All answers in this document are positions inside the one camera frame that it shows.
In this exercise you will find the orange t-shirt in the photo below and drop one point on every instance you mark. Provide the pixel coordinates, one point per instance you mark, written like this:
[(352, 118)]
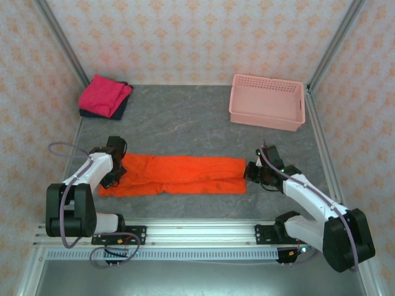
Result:
[(185, 175)]

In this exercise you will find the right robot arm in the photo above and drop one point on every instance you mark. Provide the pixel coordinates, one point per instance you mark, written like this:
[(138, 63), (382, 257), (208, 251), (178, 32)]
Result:
[(336, 246)]

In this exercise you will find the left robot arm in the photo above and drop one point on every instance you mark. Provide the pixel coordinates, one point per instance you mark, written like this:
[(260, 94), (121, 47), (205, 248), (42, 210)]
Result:
[(71, 209)]

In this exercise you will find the dark navy folded t-shirt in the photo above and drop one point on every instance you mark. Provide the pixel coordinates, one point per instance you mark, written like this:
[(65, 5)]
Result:
[(118, 112)]

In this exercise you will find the pink folded t-shirt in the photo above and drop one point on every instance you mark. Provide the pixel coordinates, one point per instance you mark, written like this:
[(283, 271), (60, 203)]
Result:
[(102, 92)]

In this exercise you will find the pink plastic basket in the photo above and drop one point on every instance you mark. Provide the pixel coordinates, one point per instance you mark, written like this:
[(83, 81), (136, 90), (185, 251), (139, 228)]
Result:
[(265, 105)]

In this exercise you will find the black controller box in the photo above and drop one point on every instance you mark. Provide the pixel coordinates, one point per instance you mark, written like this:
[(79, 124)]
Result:
[(287, 257)]

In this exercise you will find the metal sheet panel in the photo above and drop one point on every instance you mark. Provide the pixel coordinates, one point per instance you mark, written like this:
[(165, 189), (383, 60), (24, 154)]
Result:
[(200, 277)]

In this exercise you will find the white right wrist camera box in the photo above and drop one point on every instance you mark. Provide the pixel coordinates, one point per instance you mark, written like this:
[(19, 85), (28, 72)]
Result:
[(259, 161)]

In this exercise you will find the aluminium table side rail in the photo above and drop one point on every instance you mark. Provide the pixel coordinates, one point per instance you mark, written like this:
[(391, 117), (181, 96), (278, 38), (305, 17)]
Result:
[(72, 154), (321, 138)]

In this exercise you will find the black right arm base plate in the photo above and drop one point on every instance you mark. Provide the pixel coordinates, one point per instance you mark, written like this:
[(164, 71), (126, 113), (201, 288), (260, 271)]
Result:
[(262, 234)]

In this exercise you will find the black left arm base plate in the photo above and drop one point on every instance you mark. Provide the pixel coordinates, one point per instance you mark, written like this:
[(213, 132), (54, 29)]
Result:
[(139, 234)]

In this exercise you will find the aluminium mounting rail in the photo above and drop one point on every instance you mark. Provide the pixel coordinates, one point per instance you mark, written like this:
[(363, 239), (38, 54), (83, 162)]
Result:
[(200, 234)]

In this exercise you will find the aluminium frame post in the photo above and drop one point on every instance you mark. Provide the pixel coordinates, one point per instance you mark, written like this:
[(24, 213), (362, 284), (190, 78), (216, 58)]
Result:
[(336, 40), (61, 40)]

